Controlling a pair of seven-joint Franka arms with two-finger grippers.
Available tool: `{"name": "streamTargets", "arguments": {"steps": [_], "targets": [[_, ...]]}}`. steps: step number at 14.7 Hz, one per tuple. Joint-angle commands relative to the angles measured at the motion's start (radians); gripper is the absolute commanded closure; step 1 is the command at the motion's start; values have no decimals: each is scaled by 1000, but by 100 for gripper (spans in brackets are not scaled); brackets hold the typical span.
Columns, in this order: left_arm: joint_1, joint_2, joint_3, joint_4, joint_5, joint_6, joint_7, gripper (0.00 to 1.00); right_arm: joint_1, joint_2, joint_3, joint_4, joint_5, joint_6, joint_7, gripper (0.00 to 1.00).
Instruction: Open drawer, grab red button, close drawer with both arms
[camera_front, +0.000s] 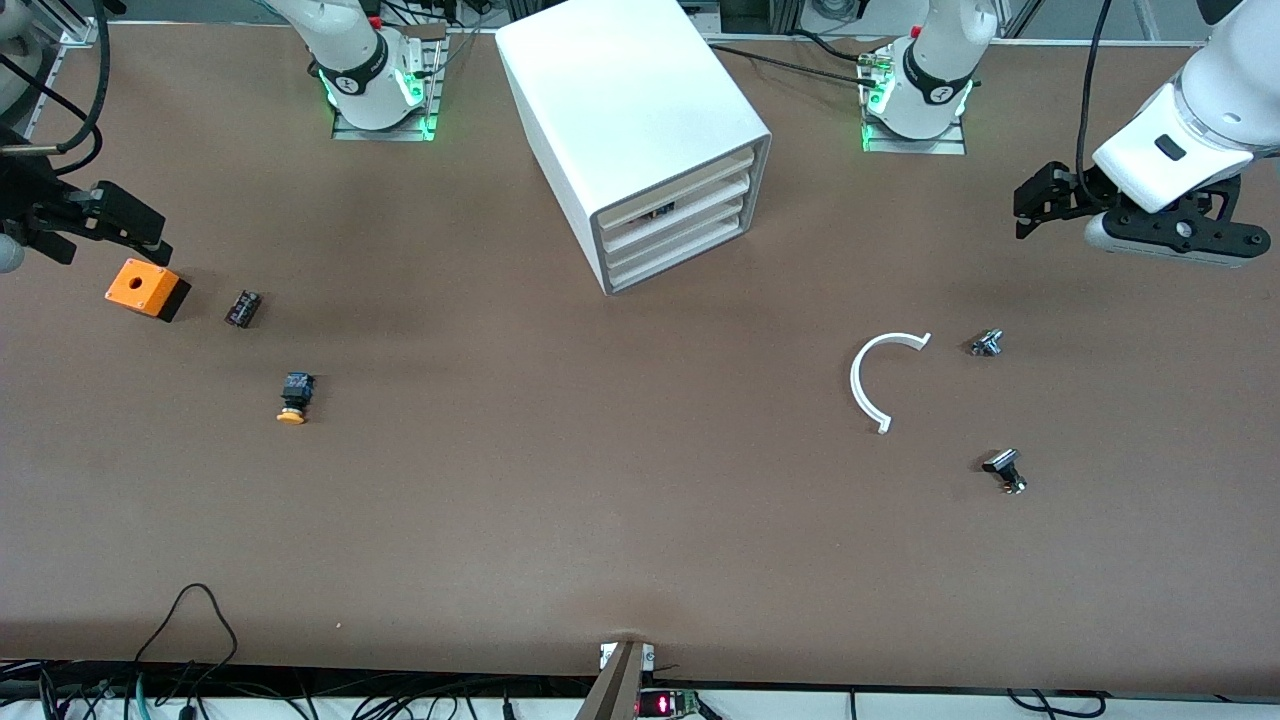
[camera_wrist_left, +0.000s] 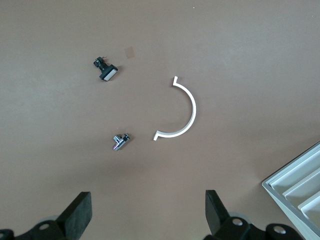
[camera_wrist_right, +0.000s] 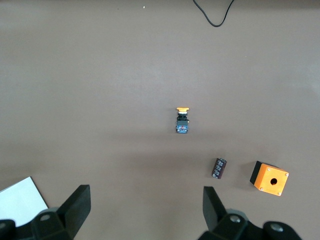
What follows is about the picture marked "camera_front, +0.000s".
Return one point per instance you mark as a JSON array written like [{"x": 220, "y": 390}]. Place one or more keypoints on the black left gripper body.
[{"x": 1083, "y": 190}]

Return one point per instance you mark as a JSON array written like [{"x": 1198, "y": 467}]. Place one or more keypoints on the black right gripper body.
[{"x": 28, "y": 195}]

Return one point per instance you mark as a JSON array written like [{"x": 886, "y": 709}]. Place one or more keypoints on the white drawer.
[
  {"x": 700, "y": 183},
  {"x": 700, "y": 203},
  {"x": 700, "y": 240},
  {"x": 700, "y": 221}
]

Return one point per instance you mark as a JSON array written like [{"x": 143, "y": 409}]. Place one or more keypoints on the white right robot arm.
[{"x": 365, "y": 90}]

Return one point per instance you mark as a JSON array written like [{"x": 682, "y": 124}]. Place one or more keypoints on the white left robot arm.
[{"x": 1200, "y": 110}]

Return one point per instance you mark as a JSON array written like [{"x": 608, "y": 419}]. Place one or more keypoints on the yellow push button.
[{"x": 297, "y": 388}]

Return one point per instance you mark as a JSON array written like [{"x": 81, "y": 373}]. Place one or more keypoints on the white drawer cabinet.
[{"x": 620, "y": 90}]

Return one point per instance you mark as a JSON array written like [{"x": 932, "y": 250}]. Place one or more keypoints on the small black contact block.
[{"x": 243, "y": 308}]

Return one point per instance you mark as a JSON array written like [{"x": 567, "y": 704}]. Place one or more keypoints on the pale grey rounded object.
[{"x": 10, "y": 15}]

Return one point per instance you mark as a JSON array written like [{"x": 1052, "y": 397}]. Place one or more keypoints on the device with red display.
[{"x": 662, "y": 705}]

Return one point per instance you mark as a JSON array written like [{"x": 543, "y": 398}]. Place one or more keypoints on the orange button enclosure box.
[{"x": 140, "y": 285}]

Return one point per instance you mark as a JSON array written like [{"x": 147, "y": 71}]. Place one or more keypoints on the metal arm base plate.
[
  {"x": 385, "y": 134},
  {"x": 915, "y": 146}
]

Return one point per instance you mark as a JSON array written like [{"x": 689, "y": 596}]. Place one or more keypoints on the small silver metal switch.
[{"x": 986, "y": 343}]

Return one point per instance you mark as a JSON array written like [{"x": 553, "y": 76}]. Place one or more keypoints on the aluminium frame corner profile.
[{"x": 80, "y": 35}]

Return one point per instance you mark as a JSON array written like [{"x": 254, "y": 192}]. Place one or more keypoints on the black and silver switch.
[{"x": 1003, "y": 465}]

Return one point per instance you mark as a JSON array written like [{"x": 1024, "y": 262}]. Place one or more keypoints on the white beam bracket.
[{"x": 605, "y": 655}]

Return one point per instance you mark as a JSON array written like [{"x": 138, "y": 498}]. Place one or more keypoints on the brown camera support beam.
[{"x": 615, "y": 690}]

